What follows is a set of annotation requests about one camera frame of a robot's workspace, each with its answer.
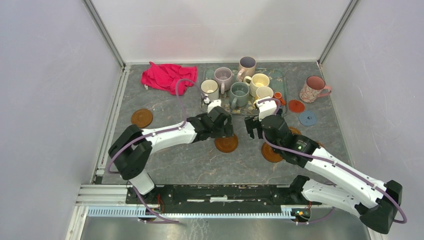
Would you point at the pink floral patterned mug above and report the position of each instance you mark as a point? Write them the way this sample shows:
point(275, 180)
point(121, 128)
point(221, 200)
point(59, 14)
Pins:
point(314, 87)

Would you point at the white mug black handle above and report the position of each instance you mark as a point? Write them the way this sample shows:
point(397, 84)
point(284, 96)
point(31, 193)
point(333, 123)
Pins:
point(210, 89)

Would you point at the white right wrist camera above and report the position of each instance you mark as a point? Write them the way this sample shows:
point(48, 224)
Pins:
point(267, 106)

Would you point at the cream yellow mug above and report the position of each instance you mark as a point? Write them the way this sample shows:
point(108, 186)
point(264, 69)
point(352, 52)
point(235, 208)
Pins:
point(256, 81)

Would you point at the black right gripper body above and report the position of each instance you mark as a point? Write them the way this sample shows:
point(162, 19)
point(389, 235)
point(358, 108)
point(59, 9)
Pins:
point(252, 123)

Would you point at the blue round coaster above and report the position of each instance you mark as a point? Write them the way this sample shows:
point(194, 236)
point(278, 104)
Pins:
point(307, 118)

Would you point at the red round coaster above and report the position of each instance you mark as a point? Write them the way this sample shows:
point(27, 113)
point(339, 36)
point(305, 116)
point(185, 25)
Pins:
point(296, 106)

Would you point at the crumpled red cloth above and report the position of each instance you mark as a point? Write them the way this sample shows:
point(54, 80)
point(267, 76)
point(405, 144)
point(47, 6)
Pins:
point(169, 77)

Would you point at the green floral serving tray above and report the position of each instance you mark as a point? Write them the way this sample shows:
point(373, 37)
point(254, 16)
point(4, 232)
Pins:
point(277, 84)

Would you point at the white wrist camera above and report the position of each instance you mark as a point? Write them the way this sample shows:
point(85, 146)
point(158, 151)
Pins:
point(213, 104)
point(267, 106)

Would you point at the yellow ceramic mug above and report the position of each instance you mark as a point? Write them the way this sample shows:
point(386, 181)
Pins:
point(264, 91)

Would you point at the small orange cup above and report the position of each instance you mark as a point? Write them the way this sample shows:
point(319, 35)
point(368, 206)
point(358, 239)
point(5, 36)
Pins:
point(279, 96)

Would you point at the lilac ceramic mug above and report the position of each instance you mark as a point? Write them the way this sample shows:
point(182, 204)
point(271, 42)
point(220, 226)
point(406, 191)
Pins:
point(224, 77)

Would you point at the glossy wooden ridged coaster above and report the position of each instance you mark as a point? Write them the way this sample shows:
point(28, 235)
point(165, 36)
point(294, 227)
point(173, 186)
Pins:
point(227, 144)

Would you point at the brown wooden coaster far left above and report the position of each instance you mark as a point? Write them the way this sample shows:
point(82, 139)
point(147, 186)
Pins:
point(142, 118)

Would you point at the beige pink tall mug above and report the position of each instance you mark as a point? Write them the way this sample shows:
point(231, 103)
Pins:
point(247, 67)

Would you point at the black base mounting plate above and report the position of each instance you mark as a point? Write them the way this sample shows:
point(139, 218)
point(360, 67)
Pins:
point(224, 199)

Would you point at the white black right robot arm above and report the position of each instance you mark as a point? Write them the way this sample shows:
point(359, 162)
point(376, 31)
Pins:
point(376, 203)

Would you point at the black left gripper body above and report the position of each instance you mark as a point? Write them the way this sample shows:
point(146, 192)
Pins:
point(225, 131)

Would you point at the grey-green ceramic mug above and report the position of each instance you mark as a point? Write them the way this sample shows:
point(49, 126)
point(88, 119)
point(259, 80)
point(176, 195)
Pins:
point(238, 94)

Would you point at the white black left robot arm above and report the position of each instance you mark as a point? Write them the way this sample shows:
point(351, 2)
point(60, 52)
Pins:
point(133, 148)

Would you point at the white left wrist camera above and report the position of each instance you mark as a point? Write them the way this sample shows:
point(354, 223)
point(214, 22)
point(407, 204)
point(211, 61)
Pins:
point(213, 104)

